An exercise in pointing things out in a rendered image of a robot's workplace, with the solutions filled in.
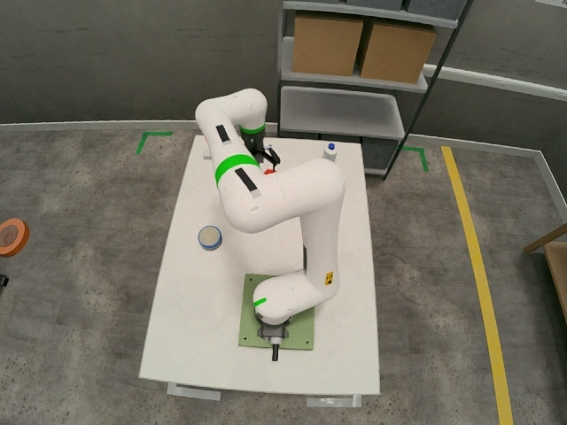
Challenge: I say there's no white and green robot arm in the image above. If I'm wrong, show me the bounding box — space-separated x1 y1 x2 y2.
196 89 346 361

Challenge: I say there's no white bottle with blue cap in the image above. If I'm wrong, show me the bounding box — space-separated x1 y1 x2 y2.
322 143 338 163

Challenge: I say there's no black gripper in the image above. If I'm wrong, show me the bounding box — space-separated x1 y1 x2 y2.
245 140 281 173

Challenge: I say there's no blue and grey round tin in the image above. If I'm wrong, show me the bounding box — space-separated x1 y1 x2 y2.
198 226 222 251

